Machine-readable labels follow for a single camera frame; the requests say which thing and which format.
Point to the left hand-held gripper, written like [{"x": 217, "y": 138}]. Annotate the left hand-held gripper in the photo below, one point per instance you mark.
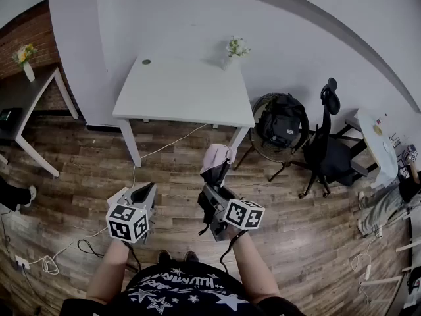
[{"x": 126, "y": 224}]

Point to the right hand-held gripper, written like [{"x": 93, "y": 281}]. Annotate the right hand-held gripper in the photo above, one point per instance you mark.
[{"x": 241, "y": 214}]

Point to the person's left forearm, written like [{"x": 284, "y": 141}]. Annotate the person's left forearm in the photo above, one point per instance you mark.
[{"x": 108, "y": 272}]

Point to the person's right forearm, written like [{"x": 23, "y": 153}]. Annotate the person's right forearm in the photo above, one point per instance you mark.
[{"x": 255, "y": 268}]

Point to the round wicker chair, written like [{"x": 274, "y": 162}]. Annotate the round wicker chair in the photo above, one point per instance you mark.
[{"x": 260, "y": 145}]

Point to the person's black shoe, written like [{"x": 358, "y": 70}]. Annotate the person's black shoe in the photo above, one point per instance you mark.
[
  {"x": 191, "y": 257},
  {"x": 164, "y": 257}
]

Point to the black backpack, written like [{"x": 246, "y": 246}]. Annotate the black backpack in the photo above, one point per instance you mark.
[{"x": 283, "y": 120}]

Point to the black office chair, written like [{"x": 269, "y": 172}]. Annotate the black office chair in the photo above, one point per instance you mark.
[{"x": 329, "y": 160}]

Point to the black star print shirt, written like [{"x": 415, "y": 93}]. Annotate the black star print shirt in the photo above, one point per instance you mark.
[{"x": 184, "y": 295}]

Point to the ribbed white vase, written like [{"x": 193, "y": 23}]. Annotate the ribbed white vase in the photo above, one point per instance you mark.
[{"x": 229, "y": 64}]

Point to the round grey table grommet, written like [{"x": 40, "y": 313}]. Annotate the round grey table grommet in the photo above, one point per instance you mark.
[{"x": 146, "y": 61}]

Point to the white floor socket block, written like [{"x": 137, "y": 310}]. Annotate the white floor socket block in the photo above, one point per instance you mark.
[{"x": 22, "y": 262}]

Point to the black device with green screen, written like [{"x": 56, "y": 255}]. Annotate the black device with green screen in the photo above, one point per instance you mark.
[{"x": 10, "y": 117}]

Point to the small white side table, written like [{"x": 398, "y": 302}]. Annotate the small white side table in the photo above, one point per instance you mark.
[{"x": 381, "y": 160}]

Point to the dark desk with white legs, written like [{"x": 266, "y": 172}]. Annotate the dark desk with white legs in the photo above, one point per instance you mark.
[{"x": 19, "y": 91}]

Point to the yellow item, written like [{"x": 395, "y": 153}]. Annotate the yellow item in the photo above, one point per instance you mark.
[{"x": 378, "y": 130}]

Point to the small white round dish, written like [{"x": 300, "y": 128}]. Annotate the small white round dish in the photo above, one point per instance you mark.
[{"x": 387, "y": 145}]

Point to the plain white vase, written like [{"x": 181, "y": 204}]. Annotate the plain white vase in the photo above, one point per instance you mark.
[{"x": 29, "y": 72}]

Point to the yellow flower bunch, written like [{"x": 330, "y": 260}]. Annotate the yellow flower bunch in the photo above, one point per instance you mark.
[{"x": 23, "y": 54}]

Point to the white frame rack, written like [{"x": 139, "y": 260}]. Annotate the white frame rack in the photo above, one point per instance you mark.
[{"x": 388, "y": 281}]

